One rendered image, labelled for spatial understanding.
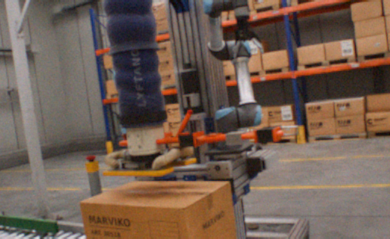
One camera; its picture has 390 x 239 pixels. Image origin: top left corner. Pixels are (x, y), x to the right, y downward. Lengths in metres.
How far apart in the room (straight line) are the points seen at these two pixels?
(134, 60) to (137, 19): 0.18
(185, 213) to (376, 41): 7.49
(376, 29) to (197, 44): 6.56
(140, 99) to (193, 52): 0.85
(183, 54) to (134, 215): 1.19
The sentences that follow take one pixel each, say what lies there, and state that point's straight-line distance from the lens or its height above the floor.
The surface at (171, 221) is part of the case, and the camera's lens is 1.58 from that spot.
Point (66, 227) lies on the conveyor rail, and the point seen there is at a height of 0.57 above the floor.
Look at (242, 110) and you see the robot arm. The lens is 2.22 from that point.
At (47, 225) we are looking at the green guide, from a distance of 2.93.
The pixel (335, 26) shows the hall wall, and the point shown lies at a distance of 10.08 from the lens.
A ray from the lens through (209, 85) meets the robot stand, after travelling 2.42.
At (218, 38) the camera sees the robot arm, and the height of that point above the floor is 1.67.
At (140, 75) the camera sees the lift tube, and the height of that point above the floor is 1.49.
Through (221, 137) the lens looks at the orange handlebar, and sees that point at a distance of 1.56.
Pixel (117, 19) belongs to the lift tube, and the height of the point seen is 1.74.
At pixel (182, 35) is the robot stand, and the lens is 2.51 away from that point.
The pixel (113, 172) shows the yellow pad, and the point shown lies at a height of 1.07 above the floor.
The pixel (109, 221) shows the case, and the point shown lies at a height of 0.86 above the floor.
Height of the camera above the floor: 1.37
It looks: 3 degrees down
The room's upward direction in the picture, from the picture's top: 8 degrees counter-clockwise
